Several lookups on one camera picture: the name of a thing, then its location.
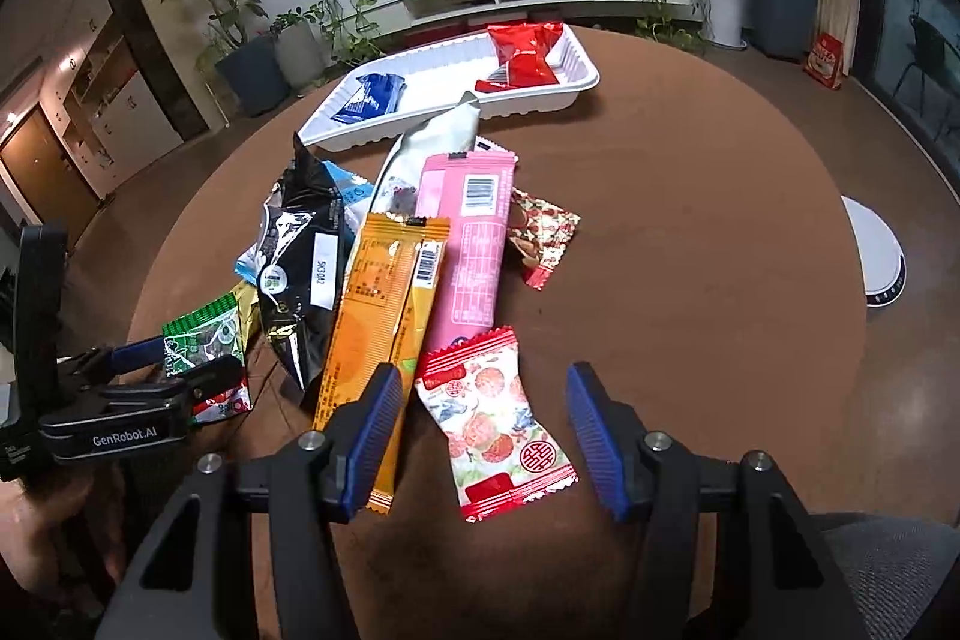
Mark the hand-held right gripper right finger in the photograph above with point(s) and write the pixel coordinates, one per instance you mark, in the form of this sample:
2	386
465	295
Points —
596	449

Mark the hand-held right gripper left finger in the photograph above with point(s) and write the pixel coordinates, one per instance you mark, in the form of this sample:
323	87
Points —
371	441

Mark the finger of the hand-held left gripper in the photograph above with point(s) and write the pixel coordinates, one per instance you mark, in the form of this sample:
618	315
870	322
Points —
214	377
139	355

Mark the green snack packet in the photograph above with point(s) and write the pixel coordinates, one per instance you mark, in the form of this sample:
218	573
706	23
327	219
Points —
202	332

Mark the red white floral snack packet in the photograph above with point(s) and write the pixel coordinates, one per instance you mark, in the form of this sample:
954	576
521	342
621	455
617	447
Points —
487	415

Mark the black snack packet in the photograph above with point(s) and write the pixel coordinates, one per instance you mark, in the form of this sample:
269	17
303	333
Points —
300	280

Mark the orange snack packet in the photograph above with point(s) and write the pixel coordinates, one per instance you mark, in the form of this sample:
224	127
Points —
375	310

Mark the pink snack packet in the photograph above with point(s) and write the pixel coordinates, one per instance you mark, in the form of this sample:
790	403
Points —
469	265

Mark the light blue snack packet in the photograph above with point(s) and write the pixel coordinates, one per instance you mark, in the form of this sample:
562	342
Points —
352	190

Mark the silver snack packet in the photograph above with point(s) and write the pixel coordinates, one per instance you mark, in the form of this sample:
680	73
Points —
431	149

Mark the white plastic tray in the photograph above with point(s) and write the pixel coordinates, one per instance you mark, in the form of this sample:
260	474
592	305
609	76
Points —
442	78

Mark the person's left hand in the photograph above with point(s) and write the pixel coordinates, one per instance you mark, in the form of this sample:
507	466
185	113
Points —
60	535

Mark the small red white snack packet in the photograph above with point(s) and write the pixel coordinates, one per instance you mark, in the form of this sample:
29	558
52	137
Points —
225	404

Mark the yellow snack packet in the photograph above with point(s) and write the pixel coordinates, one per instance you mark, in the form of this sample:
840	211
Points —
247	302

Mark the brown wooden door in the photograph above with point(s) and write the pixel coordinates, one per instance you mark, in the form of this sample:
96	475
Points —
41	168

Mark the red gold candy wrapper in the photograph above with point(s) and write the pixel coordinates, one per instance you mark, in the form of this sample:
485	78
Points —
540	227

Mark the leafy tree in blue pot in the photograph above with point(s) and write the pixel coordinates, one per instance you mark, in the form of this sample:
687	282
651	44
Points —
251	78

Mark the grey fabric chair seat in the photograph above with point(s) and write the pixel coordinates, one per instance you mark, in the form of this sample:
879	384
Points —
885	572

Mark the dark blue snack packet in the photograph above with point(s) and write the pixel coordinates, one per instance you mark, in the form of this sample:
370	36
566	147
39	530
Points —
371	96

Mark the plant in grey pot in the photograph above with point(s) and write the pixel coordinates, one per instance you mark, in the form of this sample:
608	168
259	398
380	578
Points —
300	55

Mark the white round device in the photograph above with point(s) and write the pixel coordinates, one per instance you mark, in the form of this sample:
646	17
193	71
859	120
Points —
874	254

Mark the trailing vine plant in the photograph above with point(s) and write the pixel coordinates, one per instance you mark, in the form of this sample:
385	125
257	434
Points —
345	3

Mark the red paper bag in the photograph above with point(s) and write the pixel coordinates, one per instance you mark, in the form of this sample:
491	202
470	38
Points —
825	61

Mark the white wall cabinets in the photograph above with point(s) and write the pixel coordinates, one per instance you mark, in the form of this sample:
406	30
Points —
120	115

